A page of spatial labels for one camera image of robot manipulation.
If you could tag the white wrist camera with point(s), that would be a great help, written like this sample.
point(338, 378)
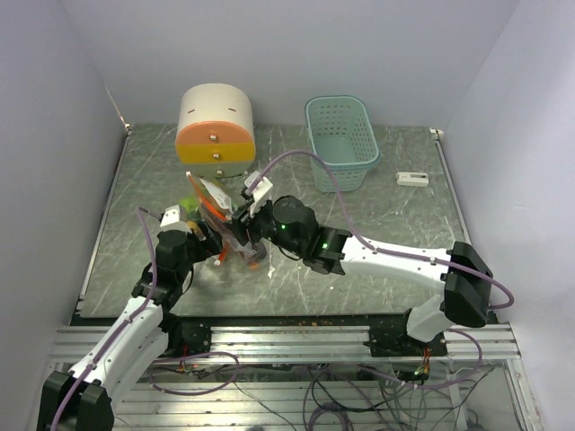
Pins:
point(174, 219)
point(259, 190)

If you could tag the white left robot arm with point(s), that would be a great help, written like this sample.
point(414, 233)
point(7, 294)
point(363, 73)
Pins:
point(85, 397)

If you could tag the zip bag with fake food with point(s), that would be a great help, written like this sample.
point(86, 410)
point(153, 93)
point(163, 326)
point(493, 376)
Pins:
point(216, 205)

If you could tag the small white device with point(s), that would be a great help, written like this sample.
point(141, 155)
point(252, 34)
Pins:
point(412, 179)

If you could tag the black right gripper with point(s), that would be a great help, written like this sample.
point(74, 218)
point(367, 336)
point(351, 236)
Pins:
point(243, 224)

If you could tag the light blue plastic basket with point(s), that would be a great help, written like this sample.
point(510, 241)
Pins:
point(339, 132)

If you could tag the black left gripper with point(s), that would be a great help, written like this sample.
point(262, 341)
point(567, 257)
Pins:
point(209, 246)

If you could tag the round three-drawer cabinet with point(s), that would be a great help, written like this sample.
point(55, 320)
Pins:
point(215, 134)

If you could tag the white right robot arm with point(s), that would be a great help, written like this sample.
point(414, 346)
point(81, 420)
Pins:
point(457, 277)

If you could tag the zip bag with fruit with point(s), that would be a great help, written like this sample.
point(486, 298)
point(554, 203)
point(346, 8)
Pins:
point(194, 217)

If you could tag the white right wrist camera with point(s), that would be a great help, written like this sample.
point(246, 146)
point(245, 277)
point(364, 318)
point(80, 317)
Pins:
point(259, 190)

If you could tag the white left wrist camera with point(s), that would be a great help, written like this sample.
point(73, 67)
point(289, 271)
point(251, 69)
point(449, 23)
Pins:
point(174, 219)

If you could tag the aluminium frame rail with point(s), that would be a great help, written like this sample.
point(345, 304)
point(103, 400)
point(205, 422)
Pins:
point(323, 344)

